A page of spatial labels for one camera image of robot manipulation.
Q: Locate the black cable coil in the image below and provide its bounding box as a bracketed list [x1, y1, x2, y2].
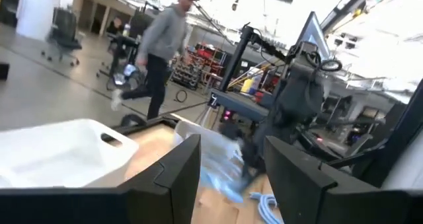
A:
[174, 89, 188, 104]

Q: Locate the grey-blue workstation table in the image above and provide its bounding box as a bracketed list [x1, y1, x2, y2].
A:
[209, 88, 276, 123]

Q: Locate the black rolling cart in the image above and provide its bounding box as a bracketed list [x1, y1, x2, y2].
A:
[96, 32, 147, 90]

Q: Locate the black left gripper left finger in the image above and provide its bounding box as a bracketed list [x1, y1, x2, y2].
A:
[0, 133, 202, 224]

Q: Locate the shelf with red bins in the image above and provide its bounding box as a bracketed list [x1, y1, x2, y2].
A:
[171, 42, 229, 91]

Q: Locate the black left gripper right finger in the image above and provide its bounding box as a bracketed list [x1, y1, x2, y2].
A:
[264, 135, 423, 224]

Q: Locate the tilted computer monitor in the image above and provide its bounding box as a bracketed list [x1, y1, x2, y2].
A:
[295, 11, 332, 61]

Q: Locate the person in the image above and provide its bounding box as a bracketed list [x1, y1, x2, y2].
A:
[105, 17, 124, 36]
[110, 0, 201, 121]

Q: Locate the white plastic bin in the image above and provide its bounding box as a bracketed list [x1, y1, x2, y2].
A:
[0, 118, 140, 189]

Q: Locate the yellow bottle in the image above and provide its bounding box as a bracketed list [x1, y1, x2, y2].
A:
[241, 78, 255, 94]

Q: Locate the black rig frame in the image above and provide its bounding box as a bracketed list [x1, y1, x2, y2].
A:
[327, 80, 423, 189]

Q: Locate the black office chair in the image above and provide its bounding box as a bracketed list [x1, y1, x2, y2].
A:
[40, 7, 83, 67]

